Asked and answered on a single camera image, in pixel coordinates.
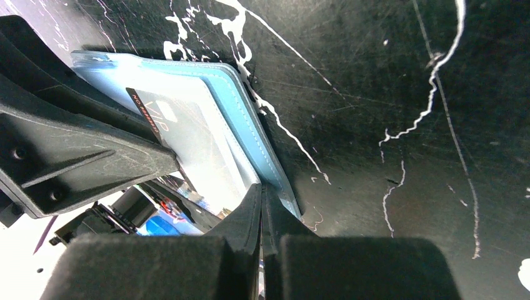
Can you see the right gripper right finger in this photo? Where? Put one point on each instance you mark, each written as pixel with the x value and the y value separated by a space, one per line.
pixel 299 264

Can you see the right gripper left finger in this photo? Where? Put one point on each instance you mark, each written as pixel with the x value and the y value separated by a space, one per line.
pixel 221 264

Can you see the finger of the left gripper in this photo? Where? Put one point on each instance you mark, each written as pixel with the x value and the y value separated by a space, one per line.
pixel 64 144

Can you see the blue card holder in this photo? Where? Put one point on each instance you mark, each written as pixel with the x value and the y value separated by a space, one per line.
pixel 113 73

